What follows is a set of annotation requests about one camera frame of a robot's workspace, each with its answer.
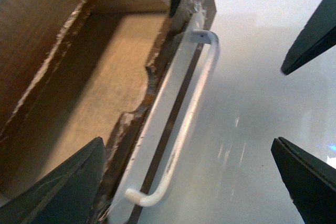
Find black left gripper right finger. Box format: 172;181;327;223
271;137;335;223

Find wooden drawer with white handle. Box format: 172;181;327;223
1;0;218;223

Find brown wooden drawer cabinet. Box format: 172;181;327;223
0;0;139;201

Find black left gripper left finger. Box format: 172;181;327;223
1;137;106;223

